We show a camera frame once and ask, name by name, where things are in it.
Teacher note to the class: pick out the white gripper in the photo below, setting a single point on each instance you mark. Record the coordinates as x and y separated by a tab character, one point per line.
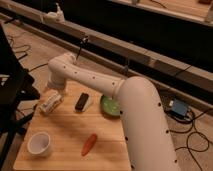
59	87

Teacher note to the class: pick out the white plastic bottle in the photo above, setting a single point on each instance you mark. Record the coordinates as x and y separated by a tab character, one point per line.
51	103

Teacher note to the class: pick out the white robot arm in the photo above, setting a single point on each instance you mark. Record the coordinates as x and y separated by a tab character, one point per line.
148	139

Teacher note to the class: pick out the green ceramic bowl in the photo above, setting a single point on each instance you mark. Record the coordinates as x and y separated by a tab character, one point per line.
109	106

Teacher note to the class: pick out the black and white eraser block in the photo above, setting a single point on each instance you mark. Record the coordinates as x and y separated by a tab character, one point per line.
83	103

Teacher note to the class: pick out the wooden board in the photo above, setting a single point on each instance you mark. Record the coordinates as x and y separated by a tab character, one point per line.
69	130

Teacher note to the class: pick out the white cup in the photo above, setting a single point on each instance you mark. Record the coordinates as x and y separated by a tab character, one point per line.
39	144

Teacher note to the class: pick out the orange carrot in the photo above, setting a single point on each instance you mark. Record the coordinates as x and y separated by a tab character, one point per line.
88	145

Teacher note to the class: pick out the blue box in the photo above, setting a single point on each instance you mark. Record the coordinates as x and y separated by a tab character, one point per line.
178	108

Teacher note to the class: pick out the white clamp on rail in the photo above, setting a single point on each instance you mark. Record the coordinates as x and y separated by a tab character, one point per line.
58	15

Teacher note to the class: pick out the long metal rail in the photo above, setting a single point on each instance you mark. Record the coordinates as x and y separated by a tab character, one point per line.
127	31

